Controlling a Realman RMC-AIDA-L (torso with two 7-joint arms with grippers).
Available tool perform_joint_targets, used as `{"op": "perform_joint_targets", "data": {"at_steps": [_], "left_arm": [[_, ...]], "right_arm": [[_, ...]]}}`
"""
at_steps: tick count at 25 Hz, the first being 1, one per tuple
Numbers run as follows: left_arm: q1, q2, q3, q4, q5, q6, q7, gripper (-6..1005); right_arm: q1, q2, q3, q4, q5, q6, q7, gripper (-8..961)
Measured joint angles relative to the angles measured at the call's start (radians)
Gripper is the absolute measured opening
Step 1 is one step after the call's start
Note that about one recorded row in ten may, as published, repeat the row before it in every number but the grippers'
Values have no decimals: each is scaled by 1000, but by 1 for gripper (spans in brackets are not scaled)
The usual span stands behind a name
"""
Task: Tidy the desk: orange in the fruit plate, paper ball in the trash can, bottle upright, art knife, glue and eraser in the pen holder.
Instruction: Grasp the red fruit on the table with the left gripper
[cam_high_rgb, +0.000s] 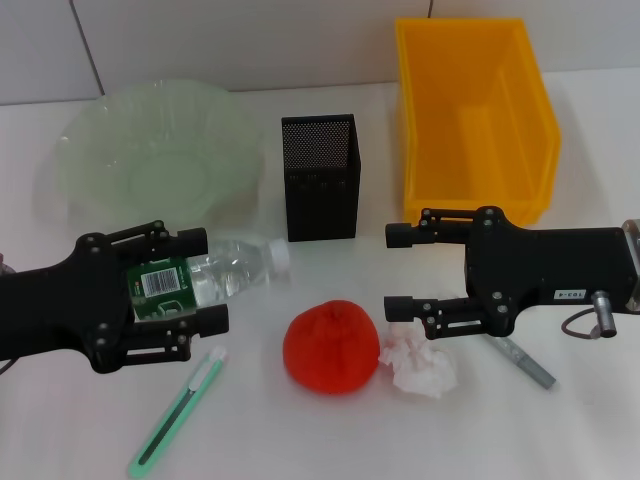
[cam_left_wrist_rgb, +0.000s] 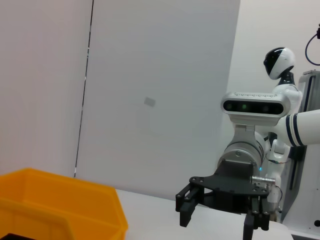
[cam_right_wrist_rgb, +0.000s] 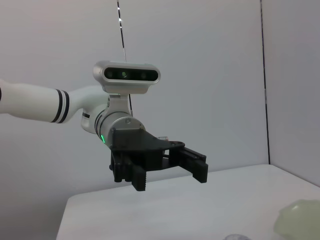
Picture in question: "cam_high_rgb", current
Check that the orange fruit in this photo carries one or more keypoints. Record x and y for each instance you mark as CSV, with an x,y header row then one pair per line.
x,y
330,350

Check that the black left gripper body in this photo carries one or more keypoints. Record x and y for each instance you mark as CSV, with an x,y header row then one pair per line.
x,y
60,310

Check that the black mesh pen holder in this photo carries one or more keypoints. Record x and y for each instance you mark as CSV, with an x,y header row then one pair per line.
x,y
325,200

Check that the pale green glass fruit plate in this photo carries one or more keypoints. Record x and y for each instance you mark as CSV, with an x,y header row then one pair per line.
x,y
150,145

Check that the grey pen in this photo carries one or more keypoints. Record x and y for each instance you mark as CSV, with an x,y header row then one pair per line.
x,y
530,367

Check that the yellow plastic bin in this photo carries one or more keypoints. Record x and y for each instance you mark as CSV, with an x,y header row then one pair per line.
x,y
475,100

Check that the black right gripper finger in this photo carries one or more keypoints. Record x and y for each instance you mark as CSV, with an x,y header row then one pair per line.
x,y
400,308
400,235

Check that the green utility knife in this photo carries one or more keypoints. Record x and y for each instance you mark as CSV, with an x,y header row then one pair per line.
x,y
170,415

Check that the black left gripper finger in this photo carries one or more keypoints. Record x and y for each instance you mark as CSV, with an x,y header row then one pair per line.
x,y
190,242
210,321

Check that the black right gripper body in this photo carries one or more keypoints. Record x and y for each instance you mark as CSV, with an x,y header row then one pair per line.
x,y
550,265

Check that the white paper ball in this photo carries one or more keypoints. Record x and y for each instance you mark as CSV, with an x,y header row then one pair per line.
x,y
420,365

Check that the clear green-label water bottle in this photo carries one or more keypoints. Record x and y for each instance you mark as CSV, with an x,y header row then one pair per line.
x,y
235,267

